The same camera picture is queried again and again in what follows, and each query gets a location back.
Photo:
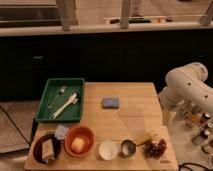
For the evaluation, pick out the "blue sponge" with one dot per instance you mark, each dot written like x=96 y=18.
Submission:
x=110 y=103

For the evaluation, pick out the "tan wooden block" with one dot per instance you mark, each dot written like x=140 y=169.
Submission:
x=47 y=151

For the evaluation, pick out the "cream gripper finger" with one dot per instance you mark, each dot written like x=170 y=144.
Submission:
x=166 y=117

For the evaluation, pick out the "green plastic tray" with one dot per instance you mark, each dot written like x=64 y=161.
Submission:
x=73 y=112

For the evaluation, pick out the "white cup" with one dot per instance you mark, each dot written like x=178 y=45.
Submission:
x=107 y=150

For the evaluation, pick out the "metal cup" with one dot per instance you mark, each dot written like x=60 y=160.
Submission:
x=127 y=149

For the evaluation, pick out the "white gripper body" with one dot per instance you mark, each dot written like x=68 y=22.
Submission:
x=169 y=100

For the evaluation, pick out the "crumpled clear plastic wrap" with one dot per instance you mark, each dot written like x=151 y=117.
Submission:
x=60 y=132

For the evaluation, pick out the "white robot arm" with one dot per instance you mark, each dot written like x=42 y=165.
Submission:
x=186 y=83

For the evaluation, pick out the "metal spoon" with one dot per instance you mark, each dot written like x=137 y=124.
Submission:
x=60 y=92

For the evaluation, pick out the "yellow banana toy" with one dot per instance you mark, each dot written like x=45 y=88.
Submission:
x=146 y=138

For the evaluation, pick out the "dark brown plate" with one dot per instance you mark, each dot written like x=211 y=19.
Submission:
x=37 y=150

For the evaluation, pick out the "spice bottle rack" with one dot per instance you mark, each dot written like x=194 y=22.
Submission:
x=191 y=130

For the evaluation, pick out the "orange bowl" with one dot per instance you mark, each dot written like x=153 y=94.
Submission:
x=79 y=132

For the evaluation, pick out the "red grape bunch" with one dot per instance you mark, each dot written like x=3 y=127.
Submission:
x=155 y=150

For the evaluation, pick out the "yellow sponge block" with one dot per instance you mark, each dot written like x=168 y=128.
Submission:
x=77 y=145

